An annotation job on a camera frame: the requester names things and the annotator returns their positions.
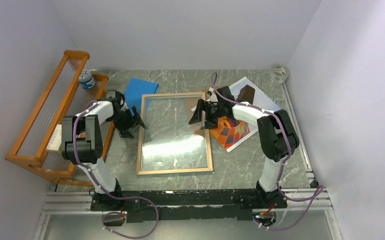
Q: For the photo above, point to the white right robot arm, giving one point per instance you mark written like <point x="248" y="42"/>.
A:
<point x="277" y="136"/>

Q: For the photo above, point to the blue white round tin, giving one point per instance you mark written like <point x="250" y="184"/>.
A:
<point x="86" y="79"/>

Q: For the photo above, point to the blue wooden picture frame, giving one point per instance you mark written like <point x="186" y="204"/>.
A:
<point x="169" y="144"/>

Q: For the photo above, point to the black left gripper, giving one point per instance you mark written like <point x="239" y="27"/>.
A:
<point x="134" y="120"/>

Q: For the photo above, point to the aluminium extrusion table rail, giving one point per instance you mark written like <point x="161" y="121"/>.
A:
<point x="299" y="200"/>

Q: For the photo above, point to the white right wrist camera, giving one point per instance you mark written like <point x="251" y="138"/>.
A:
<point x="211" y="96"/>

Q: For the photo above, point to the hot air balloon photo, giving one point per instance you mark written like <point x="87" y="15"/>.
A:
<point x="231" y="133"/>

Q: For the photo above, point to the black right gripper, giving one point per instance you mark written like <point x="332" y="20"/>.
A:
<point x="210" y="123"/>

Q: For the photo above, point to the orange wooden rack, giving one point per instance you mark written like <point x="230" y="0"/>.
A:
<point x="62" y="96"/>

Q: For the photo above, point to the white medicine box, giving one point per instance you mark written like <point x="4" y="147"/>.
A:
<point x="55" y="142"/>

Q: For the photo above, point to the clear tape roll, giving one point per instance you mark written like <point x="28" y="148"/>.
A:
<point x="278" y="73"/>

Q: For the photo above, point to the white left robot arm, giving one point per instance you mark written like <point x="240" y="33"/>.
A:
<point x="82" y="143"/>

